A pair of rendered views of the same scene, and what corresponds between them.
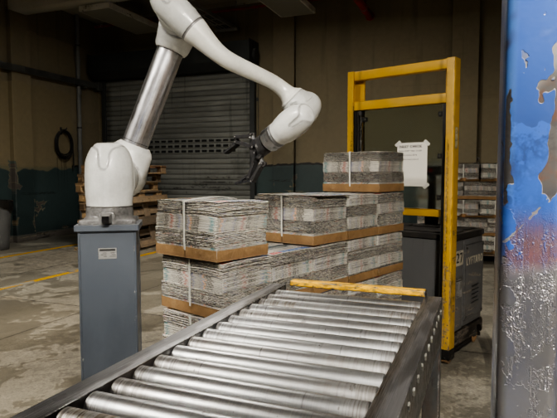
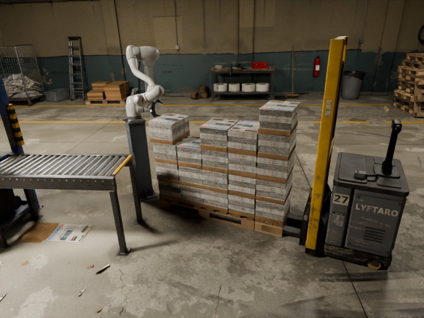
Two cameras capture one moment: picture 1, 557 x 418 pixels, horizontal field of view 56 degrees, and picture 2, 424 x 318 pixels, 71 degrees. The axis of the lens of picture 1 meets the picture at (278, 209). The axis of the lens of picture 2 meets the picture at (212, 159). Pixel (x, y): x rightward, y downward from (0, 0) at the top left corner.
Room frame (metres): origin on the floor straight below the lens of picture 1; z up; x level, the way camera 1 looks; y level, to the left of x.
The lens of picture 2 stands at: (1.75, -2.90, 1.92)
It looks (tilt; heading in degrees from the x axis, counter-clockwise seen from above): 23 degrees down; 74
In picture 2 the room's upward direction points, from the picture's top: 2 degrees counter-clockwise
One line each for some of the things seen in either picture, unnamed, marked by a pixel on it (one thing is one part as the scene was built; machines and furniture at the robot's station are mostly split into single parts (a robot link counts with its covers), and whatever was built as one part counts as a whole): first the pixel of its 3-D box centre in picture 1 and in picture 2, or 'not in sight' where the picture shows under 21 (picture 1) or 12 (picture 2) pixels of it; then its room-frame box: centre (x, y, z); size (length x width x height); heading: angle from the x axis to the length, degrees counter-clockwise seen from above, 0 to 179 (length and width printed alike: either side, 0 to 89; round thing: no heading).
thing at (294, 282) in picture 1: (355, 287); (122, 164); (1.65, -0.24, 0.81); 0.43 x 0.03 x 0.02; 68
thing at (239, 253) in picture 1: (230, 250); (164, 139); (2.10, 0.19, 0.86); 0.29 x 0.16 x 0.04; 139
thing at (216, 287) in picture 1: (283, 328); (209, 178); (2.53, -0.02, 0.42); 1.17 x 0.39 x 0.83; 139
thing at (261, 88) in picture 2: not in sight; (241, 81); (5.11, 5.52, 0.55); 1.80 x 0.70 x 1.09; 158
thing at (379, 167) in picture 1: (362, 262); (276, 169); (3.08, -0.49, 0.65); 0.39 x 0.30 x 1.29; 49
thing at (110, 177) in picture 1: (109, 173); (134, 105); (1.83, 0.58, 1.17); 0.18 x 0.16 x 0.22; 3
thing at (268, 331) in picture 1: (303, 342); (76, 166); (1.21, -0.06, 0.77); 0.47 x 0.05 x 0.05; 68
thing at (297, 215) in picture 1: (299, 217); (220, 134); (2.63, -0.11, 0.95); 0.38 x 0.29 x 0.23; 51
